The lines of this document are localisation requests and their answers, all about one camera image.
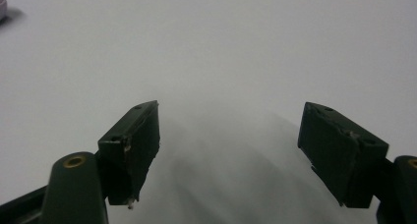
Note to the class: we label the pale purple round object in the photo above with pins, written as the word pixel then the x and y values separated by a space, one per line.
pixel 2 7

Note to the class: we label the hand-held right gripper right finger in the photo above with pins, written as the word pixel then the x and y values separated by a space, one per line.
pixel 337 152

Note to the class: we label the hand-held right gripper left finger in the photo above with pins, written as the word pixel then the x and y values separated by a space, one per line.
pixel 131 145

